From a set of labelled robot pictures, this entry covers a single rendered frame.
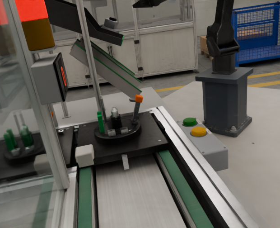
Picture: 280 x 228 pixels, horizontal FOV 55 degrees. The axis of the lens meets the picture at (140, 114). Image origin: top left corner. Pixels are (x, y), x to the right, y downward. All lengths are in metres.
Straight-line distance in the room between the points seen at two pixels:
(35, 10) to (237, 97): 0.66
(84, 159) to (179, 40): 4.33
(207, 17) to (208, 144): 9.06
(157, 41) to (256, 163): 4.15
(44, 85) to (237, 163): 0.57
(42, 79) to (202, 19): 9.25
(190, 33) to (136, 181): 4.38
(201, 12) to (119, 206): 9.18
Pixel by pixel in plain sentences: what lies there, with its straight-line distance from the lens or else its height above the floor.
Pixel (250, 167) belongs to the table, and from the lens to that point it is 0.82.
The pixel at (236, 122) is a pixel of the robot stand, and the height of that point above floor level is 0.90.
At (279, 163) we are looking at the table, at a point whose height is 0.86.
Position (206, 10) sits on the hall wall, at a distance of 9.68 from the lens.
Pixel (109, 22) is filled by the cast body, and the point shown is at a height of 1.25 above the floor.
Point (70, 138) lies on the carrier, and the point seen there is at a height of 0.97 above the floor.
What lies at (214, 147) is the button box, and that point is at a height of 0.96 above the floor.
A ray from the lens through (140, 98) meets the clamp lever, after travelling 0.76.
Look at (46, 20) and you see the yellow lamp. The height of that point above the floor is 1.31.
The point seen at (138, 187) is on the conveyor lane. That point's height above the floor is 0.92.
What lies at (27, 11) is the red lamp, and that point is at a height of 1.32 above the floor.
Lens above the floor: 1.31
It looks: 22 degrees down
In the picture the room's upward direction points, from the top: 8 degrees counter-clockwise
